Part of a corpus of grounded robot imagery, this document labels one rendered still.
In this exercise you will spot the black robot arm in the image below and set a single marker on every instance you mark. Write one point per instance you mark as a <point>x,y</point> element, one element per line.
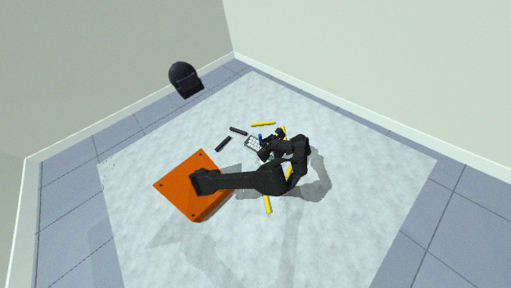
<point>268,179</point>

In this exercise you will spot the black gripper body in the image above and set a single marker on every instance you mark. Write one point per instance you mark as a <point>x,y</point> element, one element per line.
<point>274,144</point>

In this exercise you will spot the black cylinder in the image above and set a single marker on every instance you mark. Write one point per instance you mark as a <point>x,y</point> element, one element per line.
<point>222,143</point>
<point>238,131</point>

